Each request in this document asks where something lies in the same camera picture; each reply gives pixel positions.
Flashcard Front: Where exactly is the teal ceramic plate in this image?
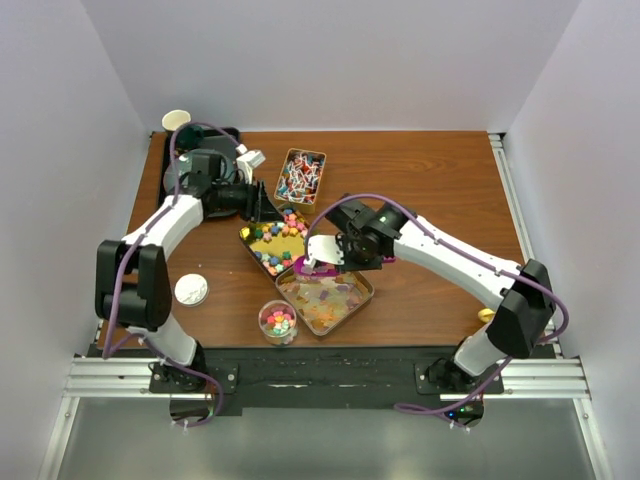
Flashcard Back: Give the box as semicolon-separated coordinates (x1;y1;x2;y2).
163;148;237;194

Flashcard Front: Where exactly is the gold tin of star candies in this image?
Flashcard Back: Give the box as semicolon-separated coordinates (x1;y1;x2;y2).
239;208;310;280

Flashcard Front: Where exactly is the dark green mug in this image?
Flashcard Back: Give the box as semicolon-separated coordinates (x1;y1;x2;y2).
161;109;204;151

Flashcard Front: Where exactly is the gold tin of lollipops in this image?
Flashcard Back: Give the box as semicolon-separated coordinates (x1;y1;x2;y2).
274;148;326;214

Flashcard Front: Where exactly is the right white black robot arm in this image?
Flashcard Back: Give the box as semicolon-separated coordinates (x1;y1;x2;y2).
326;199;556;393

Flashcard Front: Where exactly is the magenta plastic scoop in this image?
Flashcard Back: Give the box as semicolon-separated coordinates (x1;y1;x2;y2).
292;257;396;278

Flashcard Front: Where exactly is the aluminium frame rail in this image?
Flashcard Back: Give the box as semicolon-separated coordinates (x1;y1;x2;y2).
63;357;591;400

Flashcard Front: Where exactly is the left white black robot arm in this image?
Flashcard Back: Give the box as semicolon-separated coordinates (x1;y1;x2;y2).
95;145;281;392

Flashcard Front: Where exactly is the black serving tray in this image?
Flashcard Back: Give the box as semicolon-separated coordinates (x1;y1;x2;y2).
156;125;241;219

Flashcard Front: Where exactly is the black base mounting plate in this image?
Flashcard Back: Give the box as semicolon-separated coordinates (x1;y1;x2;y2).
149;344;556;417

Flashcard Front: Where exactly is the white jar lid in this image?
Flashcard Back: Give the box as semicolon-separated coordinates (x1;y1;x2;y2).
174;273;209;307

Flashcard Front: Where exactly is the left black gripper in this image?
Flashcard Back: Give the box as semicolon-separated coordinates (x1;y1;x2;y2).
211;175;283;224

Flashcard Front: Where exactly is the clear glass jar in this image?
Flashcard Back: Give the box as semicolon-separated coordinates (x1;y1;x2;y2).
258;300;298;346

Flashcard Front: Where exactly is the yellow mug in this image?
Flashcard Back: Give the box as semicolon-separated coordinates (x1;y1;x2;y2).
477;308;496;324

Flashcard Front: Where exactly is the gold tin of gummy candies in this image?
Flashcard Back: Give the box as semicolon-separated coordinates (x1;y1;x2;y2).
275;269;375;337

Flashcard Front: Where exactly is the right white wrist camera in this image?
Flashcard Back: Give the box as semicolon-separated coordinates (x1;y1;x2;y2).
302;235;344;273

